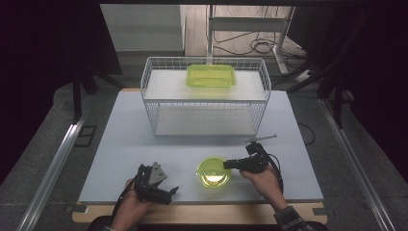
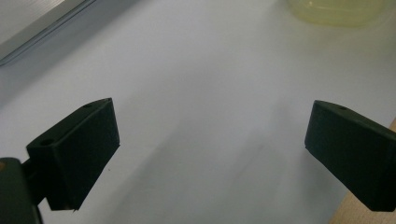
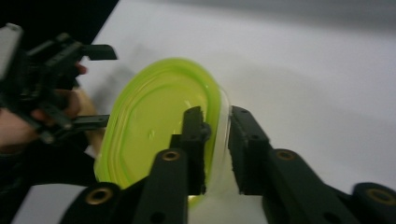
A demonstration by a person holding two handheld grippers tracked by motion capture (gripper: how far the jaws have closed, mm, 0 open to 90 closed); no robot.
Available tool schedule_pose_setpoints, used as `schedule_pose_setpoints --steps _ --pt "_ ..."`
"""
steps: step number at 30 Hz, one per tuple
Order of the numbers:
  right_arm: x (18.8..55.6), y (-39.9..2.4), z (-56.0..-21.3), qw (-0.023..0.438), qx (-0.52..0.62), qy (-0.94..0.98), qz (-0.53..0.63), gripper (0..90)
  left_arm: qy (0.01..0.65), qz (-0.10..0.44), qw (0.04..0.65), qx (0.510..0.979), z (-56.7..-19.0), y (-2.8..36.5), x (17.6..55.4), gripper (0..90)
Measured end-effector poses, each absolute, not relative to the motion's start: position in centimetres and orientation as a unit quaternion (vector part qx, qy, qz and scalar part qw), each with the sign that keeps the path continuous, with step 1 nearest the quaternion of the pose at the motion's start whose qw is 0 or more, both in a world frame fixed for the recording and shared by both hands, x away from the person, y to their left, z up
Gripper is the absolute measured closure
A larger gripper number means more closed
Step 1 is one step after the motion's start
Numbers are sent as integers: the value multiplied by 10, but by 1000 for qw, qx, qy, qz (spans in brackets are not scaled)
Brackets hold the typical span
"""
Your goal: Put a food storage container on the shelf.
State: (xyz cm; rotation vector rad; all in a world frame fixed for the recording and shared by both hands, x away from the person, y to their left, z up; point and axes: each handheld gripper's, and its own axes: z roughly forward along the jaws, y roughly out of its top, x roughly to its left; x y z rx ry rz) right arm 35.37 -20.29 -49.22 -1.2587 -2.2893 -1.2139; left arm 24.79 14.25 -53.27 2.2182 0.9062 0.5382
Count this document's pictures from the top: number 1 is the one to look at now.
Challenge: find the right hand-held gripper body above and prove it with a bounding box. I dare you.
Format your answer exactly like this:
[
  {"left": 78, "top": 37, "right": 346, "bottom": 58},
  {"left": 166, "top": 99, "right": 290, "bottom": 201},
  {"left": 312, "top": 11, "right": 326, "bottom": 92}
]
[{"left": 241, "top": 134, "right": 278, "bottom": 174}]

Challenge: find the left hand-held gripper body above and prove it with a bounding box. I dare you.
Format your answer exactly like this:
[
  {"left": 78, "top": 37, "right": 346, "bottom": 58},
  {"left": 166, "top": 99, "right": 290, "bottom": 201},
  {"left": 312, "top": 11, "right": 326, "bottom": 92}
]
[{"left": 133, "top": 162, "right": 168, "bottom": 202}]

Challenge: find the green plastic bowl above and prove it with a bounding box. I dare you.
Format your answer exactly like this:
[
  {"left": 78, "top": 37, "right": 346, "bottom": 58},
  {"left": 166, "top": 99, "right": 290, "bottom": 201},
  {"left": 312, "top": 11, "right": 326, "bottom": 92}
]
[{"left": 195, "top": 156, "right": 233, "bottom": 190}]

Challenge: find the green rectangular plastic container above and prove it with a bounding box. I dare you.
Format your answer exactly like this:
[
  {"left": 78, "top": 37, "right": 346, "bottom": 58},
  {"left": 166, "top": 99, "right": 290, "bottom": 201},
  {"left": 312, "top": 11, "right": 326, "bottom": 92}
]
[{"left": 186, "top": 64, "right": 238, "bottom": 89}]

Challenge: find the white wire rack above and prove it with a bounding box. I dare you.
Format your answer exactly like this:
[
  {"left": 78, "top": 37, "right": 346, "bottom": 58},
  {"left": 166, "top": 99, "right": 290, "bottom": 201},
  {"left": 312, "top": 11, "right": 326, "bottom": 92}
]
[{"left": 140, "top": 56, "right": 272, "bottom": 139}]

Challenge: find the person's left hand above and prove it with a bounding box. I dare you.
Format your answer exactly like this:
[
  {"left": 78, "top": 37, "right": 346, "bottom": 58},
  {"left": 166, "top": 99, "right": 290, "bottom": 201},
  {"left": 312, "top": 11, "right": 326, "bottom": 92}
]
[{"left": 123, "top": 178, "right": 152, "bottom": 215}]

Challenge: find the person's right hand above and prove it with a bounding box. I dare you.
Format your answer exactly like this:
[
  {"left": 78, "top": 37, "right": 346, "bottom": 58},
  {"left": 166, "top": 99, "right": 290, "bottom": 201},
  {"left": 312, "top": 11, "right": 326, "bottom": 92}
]
[{"left": 240, "top": 166, "right": 285, "bottom": 205}]

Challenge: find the wooden table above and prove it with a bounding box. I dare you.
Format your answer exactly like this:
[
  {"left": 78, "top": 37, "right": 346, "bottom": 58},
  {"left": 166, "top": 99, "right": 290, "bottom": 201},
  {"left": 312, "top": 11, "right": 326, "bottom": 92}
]
[{"left": 71, "top": 88, "right": 328, "bottom": 225}]

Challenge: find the black stand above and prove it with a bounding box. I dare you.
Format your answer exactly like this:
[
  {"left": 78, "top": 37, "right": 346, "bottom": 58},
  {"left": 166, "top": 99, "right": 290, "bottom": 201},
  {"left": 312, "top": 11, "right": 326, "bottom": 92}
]
[
  {"left": 70, "top": 62, "right": 127, "bottom": 125},
  {"left": 272, "top": 56, "right": 355, "bottom": 130}
]

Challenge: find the white power strip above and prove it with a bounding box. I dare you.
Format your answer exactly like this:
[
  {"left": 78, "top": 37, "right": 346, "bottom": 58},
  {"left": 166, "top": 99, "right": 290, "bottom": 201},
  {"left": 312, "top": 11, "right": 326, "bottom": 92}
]
[{"left": 293, "top": 67, "right": 313, "bottom": 82}]

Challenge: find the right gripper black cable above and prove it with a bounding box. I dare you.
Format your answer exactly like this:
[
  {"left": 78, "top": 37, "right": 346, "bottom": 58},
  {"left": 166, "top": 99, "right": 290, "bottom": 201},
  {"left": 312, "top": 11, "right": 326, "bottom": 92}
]
[{"left": 268, "top": 153, "right": 285, "bottom": 195}]

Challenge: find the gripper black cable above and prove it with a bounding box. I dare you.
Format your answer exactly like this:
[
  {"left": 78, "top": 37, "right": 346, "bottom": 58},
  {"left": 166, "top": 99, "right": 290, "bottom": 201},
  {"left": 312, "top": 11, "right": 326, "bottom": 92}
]
[
  {"left": 268, "top": 153, "right": 285, "bottom": 195},
  {"left": 110, "top": 172, "right": 142, "bottom": 222}
]

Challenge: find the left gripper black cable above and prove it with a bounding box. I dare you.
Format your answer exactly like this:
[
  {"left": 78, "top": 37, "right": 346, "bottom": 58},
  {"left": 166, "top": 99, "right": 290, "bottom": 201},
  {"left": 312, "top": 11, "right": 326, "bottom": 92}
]
[{"left": 110, "top": 172, "right": 142, "bottom": 222}]

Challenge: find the black floor cable loop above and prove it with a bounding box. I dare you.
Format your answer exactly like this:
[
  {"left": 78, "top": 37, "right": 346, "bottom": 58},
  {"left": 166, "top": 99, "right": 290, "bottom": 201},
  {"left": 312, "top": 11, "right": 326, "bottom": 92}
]
[{"left": 297, "top": 122, "right": 317, "bottom": 147}]

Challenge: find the aluminium rail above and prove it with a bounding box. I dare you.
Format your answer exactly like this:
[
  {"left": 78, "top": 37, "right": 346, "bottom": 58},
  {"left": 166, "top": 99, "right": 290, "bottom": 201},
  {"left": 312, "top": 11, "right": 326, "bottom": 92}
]
[
  {"left": 318, "top": 96, "right": 398, "bottom": 231},
  {"left": 17, "top": 95, "right": 89, "bottom": 231}
]

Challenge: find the tangle of black floor cables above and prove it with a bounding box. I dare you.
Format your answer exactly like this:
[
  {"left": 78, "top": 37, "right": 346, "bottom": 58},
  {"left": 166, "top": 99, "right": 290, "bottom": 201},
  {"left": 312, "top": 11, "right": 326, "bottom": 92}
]
[{"left": 213, "top": 5, "right": 307, "bottom": 58}]

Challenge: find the white desk frame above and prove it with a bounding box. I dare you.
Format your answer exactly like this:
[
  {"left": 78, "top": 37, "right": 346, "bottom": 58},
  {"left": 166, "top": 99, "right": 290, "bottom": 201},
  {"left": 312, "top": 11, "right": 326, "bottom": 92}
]
[{"left": 206, "top": 4, "right": 296, "bottom": 75}]

